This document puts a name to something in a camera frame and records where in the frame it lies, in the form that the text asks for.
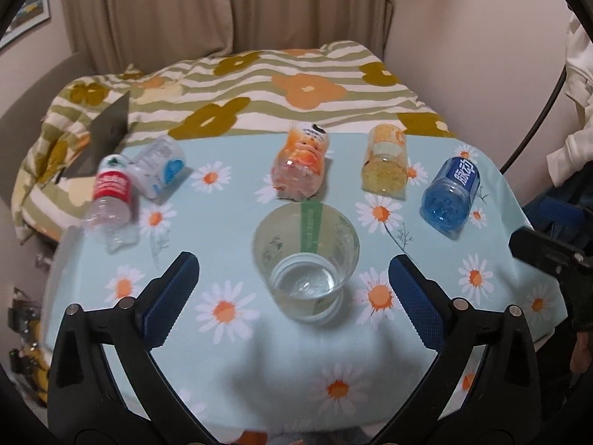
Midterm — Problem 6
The green label clear cup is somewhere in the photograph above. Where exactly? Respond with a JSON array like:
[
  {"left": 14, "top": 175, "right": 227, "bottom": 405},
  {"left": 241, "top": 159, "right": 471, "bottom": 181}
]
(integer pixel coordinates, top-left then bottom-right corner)
[{"left": 252, "top": 201, "right": 360, "bottom": 323}]

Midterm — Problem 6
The white hooded sweatshirt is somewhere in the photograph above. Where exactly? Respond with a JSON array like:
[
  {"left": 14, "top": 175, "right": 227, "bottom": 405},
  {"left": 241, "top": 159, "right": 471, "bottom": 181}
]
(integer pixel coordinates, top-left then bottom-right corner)
[{"left": 547, "top": 13, "right": 593, "bottom": 187}]

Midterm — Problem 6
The striped floral duvet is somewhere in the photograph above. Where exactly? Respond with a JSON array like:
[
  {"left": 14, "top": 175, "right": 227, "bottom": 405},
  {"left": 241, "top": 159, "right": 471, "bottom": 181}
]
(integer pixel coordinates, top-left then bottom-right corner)
[{"left": 10, "top": 41, "right": 450, "bottom": 242}]

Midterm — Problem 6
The grey open laptop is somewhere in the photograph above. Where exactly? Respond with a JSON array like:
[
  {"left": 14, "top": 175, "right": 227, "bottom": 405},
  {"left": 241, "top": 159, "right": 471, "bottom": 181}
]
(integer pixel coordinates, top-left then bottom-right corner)
[{"left": 55, "top": 92, "right": 130, "bottom": 183}]

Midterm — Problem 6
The black curved cable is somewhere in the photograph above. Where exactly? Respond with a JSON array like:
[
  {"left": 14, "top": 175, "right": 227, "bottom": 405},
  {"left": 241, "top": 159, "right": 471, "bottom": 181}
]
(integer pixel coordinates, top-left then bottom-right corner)
[{"left": 498, "top": 66, "right": 569, "bottom": 174}]

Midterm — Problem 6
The red label clear cup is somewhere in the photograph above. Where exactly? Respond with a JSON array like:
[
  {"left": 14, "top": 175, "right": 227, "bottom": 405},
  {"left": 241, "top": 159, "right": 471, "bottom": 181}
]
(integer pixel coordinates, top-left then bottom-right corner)
[{"left": 85, "top": 154, "right": 133, "bottom": 233}]

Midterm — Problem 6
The person's right hand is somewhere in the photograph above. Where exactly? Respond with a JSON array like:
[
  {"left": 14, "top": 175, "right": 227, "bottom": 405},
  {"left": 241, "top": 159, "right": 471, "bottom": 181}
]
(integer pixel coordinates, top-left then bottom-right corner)
[{"left": 570, "top": 332, "right": 592, "bottom": 375}]

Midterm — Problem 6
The light blue daisy tablecloth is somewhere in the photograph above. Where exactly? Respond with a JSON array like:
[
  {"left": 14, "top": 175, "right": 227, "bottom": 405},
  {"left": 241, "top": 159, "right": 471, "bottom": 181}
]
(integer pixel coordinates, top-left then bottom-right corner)
[{"left": 43, "top": 133, "right": 566, "bottom": 433}]

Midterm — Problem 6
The yellow cup orange label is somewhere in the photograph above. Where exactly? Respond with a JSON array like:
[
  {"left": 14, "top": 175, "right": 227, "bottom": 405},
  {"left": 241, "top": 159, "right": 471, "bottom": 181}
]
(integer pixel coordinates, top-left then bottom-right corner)
[{"left": 361, "top": 123, "right": 408, "bottom": 198}]

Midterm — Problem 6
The framed houses picture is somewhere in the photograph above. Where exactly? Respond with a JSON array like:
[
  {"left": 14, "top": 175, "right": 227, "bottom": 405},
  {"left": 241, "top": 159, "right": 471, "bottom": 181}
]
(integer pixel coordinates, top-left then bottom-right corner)
[{"left": 1, "top": 0, "right": 50, "bottom": 48}]

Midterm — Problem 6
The dark teal garment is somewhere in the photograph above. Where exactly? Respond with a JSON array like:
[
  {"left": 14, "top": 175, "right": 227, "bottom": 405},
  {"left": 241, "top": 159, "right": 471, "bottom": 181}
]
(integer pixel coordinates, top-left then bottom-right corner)
[{"left": 523, "top": 176, "right": 592, "bottom": 240}]

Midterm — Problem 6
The grey upholstered headboard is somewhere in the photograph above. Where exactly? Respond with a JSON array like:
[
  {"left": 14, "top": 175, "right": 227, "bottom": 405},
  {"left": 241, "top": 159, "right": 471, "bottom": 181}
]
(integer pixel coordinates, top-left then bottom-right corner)
[{"left": 0, "top": 52, "right": 93, "bottom": 205}]

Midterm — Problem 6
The orange pig print cup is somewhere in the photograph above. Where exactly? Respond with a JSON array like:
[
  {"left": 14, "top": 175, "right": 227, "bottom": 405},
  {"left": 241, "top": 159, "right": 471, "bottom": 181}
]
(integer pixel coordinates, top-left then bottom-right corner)
[{"left": 271, "top": 122, "right": 330, "bottom": 201}]

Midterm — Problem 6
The blue cup chinese label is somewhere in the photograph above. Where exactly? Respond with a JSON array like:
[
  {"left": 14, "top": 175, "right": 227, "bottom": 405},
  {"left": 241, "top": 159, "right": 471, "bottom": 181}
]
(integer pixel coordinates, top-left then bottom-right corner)
[{"left": 420, "top": 157, "right": 480, "bottom": 239}]

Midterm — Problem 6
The beige curtain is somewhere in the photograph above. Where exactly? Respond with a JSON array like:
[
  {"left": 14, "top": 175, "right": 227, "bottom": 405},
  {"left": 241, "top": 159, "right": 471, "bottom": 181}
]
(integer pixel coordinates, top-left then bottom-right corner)
[{"left": 62, "top": 0, "right": 393, "bottom": 73}]

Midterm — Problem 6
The clear cup blue white label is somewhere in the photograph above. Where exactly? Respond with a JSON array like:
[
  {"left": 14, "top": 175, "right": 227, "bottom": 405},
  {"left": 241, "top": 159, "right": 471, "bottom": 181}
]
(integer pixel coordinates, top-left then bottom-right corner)
[{"left": 127, "top": 136, "right": 186, "bottom": 200}]

